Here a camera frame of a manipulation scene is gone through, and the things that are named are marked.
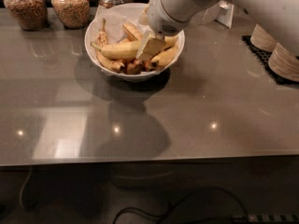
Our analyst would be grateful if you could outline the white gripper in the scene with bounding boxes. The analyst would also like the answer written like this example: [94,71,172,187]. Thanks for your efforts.
[136,0,217,61]

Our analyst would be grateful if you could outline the large yellow banana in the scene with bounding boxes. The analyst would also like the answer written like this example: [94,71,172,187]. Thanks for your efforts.
[91,35,179,61]

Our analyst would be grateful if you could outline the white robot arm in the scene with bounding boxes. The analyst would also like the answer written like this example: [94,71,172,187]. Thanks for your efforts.
[146,0,299,57]

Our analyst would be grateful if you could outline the banana at back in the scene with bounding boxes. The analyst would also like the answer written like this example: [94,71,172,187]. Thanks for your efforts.
[122,22,143,41]

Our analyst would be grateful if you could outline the banana lower right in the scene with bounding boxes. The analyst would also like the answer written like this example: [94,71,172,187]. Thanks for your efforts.
[151,45,178,69]

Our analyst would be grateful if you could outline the white bowl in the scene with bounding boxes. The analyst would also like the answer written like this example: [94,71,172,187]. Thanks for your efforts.
[84,2,186,83]

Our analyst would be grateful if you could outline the small brown banana pieces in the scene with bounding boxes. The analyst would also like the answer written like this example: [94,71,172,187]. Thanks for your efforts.
[124,59,156,75]

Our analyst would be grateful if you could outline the spotted banana left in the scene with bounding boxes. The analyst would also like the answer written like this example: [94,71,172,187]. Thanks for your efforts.
[95,19,108,47]

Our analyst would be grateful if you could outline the banana lower left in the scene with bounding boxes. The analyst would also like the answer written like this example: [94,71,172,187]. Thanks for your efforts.
[95,50,125,73]

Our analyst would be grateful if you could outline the paper bowl stack back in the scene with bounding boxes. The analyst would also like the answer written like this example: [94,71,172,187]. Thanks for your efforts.
[250,24,278,52]

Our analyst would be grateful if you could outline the paper bowl stack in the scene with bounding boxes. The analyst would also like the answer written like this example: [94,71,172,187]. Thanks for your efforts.
[250,24,278,52]
[268,43,299,82]

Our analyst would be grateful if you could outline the paper bowl stack front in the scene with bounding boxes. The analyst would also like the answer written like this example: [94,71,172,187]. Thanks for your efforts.
[268,43,299,82]

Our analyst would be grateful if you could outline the white paper liner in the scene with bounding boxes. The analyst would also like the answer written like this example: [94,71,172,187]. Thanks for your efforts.
[95,3,147,43]

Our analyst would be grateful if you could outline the white sign stand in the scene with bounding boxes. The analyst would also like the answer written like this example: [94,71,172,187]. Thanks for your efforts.
[191,0,235,28]

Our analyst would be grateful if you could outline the glass jar of grains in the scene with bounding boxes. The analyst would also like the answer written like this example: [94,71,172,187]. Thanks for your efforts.
[51,0,90,29]
[4,0,48,31]

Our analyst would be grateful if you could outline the black rubber mat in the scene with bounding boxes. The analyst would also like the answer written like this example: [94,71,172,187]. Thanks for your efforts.
[241,35,298,85]

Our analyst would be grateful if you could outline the glass jar of grains far left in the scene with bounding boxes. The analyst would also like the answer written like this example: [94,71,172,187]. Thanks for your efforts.
[4,0,48,31]

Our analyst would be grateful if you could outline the black power strip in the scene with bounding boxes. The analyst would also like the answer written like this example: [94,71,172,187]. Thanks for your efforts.
[232,214,299,224]

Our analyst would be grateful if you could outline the black cable on floor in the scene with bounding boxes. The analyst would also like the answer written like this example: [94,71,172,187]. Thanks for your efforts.
[111,187,250,224]

